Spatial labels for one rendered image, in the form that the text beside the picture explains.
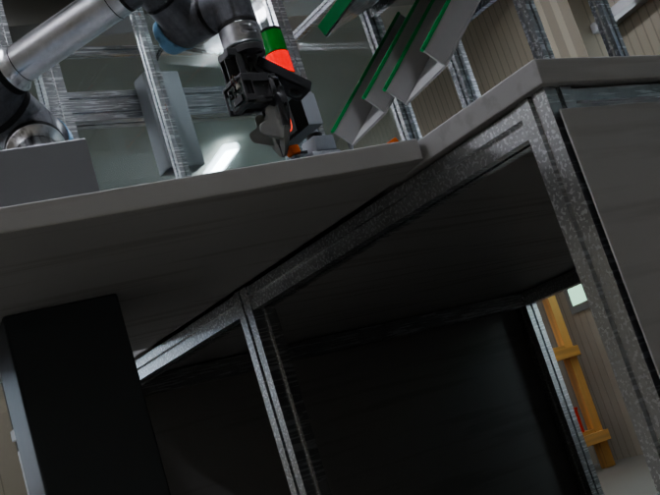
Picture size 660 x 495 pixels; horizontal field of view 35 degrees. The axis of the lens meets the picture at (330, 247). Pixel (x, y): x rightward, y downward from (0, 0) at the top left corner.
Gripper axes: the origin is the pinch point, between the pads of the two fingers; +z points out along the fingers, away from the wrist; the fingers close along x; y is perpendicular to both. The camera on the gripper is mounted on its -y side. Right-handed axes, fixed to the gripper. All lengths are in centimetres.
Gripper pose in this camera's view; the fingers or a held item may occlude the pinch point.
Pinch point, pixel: (285, 149)
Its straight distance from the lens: 187.8
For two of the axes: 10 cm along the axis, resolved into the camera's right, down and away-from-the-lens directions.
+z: 2.9, 9.3, -2.0
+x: 5.2, -3.3, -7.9
